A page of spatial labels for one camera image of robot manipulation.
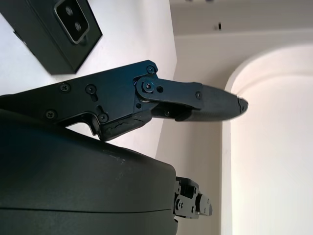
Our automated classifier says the black box base foam insert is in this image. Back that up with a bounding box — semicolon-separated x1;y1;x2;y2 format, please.
0;0;103;75

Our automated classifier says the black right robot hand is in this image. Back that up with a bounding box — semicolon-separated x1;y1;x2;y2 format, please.
0;59;249;235

